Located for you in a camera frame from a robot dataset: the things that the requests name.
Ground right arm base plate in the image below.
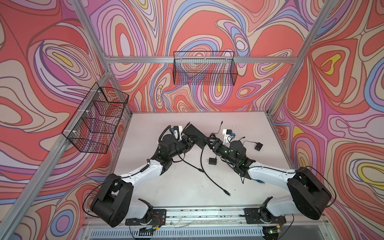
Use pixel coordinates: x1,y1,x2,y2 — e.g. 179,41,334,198
243,208,287,225

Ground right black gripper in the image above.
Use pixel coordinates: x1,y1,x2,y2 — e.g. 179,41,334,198
203,136,238,166

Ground black ethernet cable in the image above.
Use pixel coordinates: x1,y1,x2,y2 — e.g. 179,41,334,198
176,121,232,197

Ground left black wire basket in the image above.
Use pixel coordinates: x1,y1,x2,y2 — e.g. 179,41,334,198
62,83,129,154

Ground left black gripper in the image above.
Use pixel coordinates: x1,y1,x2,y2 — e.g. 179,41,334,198
167,136,200,161

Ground black power adapter with cord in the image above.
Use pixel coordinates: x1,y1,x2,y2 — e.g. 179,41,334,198
208,121,223,166

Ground aluminium front rail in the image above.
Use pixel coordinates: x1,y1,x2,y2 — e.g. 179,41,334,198
76,206,338,240

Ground black wire basket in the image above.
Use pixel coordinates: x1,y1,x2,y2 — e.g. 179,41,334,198
62,83,129,154
173,50,238,86

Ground rear black wire basket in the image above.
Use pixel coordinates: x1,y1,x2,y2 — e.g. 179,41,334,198
173,50,238,86

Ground aluminium frame struts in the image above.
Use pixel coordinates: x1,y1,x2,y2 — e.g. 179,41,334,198
0,0,349,240

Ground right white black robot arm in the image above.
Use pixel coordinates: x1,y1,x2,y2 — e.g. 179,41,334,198
205,137,332,223

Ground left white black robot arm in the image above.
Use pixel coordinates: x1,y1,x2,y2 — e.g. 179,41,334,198
90,134,195,227

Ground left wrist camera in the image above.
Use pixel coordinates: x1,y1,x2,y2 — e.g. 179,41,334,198
172,126,183,141

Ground black network switch box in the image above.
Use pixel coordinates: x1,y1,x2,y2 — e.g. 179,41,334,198
183,124,206,149

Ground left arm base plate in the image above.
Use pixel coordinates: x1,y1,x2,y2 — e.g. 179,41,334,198
125,209,167,227

